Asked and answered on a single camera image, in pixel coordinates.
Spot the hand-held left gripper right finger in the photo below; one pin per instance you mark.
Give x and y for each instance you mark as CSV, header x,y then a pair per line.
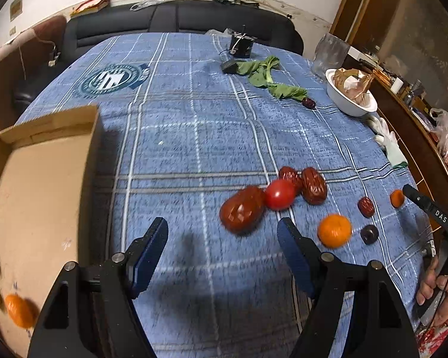
x,y
296,261

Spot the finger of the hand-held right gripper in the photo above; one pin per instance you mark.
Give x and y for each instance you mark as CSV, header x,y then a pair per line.
x,y
429,207

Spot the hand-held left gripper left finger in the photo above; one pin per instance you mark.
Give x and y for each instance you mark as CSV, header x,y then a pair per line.
x,y
146,264

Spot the small orange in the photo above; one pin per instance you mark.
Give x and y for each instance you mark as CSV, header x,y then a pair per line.
x,y
397,198

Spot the small red jujube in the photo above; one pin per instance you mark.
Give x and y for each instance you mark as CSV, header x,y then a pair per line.
x,y
366,207

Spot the dark purple jujube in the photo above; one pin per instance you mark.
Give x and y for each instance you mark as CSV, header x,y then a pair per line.
x,y
369,234

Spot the red tomato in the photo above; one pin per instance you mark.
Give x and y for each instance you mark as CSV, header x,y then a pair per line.
x,y
280,194

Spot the large smooth red jujube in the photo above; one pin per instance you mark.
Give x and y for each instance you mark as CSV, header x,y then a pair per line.
x,y
242,210

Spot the large wrinkled red jujube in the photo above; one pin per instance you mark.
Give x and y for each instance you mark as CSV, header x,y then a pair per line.
x,y
314,186

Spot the cardboard box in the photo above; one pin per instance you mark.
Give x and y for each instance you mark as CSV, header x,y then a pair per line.
x,y
41,194

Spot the person's right hand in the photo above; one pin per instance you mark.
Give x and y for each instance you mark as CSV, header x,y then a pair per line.
x,y
427,287

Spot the pink plastic bag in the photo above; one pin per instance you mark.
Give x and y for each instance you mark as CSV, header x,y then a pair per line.
x,y
446,138

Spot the white glove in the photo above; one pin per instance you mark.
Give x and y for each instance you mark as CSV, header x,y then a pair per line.
x,y
390,145

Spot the red floral clothing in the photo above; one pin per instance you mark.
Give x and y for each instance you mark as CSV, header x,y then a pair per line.
x,y
433,343

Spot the white cup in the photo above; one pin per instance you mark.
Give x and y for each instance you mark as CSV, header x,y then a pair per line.
x,y
396,85

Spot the blue plaid tablecloth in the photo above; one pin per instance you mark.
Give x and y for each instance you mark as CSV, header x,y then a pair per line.
x,y
194,138

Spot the white bowl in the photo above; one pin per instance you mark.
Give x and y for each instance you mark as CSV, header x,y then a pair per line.
x,y
343,100

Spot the brown paper bag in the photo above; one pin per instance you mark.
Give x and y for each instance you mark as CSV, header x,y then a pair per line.
x,y
349,82

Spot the dark red jujube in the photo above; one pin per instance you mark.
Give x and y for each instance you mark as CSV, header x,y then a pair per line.
x,y
309,103

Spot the white flat box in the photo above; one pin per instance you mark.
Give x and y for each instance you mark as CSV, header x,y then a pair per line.
x,y
360,54

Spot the green leafy vegetable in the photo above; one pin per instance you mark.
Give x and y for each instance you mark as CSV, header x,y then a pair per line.
x,y
283,91

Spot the wooden sideboard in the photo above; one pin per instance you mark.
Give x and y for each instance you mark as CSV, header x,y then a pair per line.
x,y
414,26

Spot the clear plastic bag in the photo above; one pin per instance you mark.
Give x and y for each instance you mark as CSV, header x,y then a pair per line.
x,y
330,54

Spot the small black box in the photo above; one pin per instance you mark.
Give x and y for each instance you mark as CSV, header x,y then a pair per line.
x,y
229,67

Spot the black device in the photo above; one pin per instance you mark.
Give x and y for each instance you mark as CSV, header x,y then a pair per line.
x,y
242,46

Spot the brown armchair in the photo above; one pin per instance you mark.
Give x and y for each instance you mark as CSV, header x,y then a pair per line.
x,y
7,78

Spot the clear plastic wrap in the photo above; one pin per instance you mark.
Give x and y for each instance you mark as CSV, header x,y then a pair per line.
x,y
218,32

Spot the black sofa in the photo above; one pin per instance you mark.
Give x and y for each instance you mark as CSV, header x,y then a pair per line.
x,y
194,16

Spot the crumpled plastic bag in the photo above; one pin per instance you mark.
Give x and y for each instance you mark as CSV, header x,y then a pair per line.
x,y
153,2

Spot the red flat box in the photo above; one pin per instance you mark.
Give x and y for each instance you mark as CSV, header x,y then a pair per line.
x,y
91,4

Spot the long dark stick bundle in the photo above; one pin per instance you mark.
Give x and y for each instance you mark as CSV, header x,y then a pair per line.
x,y
227,0

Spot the yellow wall notice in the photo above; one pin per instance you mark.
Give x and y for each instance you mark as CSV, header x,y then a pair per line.
x,y
16,9

